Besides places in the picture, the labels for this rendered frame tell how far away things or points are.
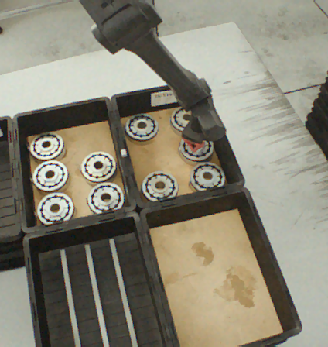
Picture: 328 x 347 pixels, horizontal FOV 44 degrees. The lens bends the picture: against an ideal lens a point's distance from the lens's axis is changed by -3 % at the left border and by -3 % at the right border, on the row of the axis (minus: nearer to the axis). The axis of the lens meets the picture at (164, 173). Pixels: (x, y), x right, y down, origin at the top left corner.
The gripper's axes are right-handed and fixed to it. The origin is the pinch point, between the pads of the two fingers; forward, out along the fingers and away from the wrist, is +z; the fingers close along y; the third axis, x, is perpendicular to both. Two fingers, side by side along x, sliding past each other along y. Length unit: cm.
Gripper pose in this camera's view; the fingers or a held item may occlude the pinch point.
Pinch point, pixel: (197, 143)
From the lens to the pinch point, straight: 126.1
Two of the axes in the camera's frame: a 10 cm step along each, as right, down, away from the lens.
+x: -8.7, -4.3, 2.6
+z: -0.1, 5.2, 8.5
